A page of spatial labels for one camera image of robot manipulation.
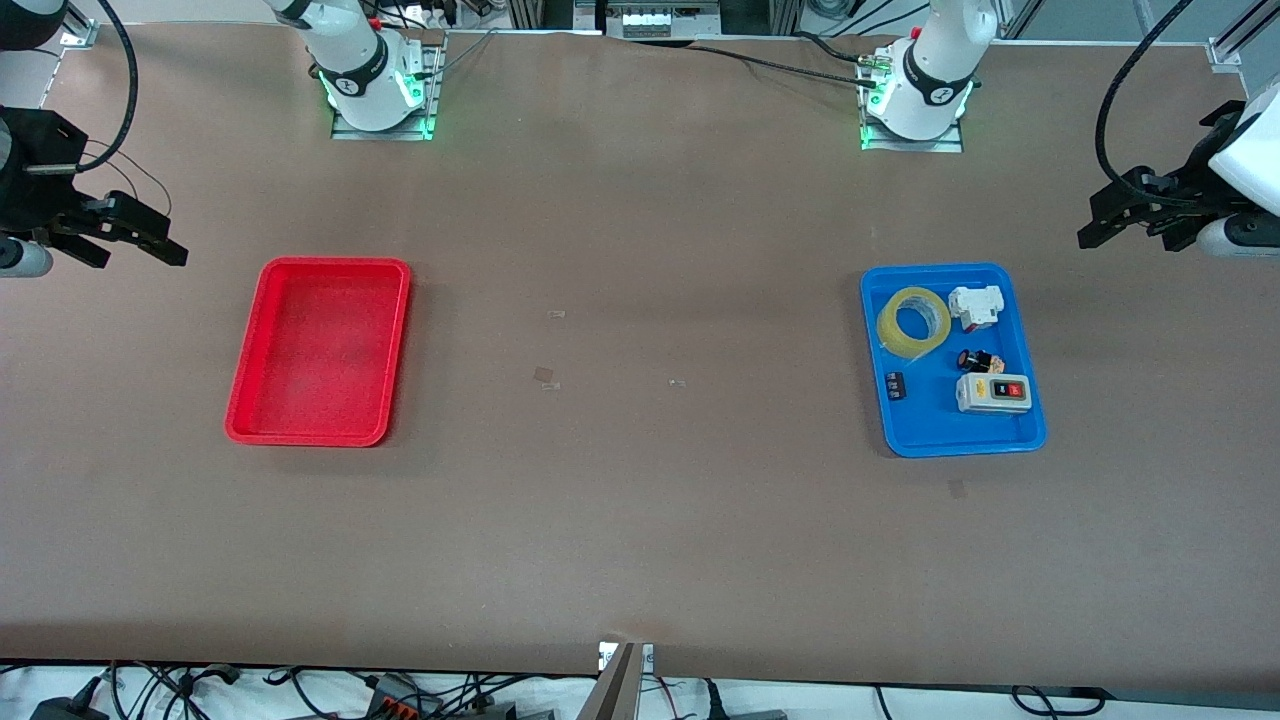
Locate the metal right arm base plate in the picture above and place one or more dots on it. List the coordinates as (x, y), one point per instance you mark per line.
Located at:
(385, 134)

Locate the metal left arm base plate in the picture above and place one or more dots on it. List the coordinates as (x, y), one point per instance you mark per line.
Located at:
(915, 147)

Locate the aluminium profile beam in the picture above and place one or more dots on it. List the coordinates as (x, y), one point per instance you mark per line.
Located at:
(612, 695)

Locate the red plastic tray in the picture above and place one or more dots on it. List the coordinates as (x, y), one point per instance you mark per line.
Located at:
(300, 420)

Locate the yellow tape roll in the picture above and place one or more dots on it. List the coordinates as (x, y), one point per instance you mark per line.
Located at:
(888, 322)

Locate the small black terminal block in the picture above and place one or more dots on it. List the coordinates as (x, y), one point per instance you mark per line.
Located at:
(894, 387)

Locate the blue plastic tray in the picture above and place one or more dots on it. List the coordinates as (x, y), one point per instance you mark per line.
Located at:
(920, 425)

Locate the grey power strip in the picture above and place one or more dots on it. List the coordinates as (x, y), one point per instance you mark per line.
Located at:
(660, 22)

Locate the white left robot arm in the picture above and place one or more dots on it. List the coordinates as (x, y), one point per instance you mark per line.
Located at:
(935, 70)

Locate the aluminium corner bracket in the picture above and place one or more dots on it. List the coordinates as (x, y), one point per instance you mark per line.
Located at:
(1225, 53)
(80, 38)

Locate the white circuit breaker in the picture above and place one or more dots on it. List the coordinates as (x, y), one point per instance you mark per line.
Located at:
(972, 305)

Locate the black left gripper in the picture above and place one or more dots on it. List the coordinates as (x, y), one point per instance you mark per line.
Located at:
(1192, 181)

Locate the black power adapter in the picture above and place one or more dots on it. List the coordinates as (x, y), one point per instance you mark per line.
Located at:
(70, 711)

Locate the grey switch box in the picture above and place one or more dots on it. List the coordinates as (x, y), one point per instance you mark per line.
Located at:
(975, 395)

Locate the aluminium frame post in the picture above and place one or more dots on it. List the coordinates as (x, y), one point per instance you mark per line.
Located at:
(785, 15)
(530, 12)

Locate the black plug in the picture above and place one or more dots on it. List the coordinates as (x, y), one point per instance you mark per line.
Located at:
(715, 700)

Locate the white bracket plate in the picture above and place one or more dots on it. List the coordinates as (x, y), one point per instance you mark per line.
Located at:
(604, 656)

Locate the orange black connector block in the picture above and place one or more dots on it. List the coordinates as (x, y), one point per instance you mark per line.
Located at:
(400, 705)

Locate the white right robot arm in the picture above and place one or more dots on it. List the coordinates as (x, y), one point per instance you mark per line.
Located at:
(360, 60)

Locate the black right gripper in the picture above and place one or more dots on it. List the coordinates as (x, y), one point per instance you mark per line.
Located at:
(30, 195)

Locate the black red push button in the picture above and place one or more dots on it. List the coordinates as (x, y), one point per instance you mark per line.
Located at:
(970, 360)

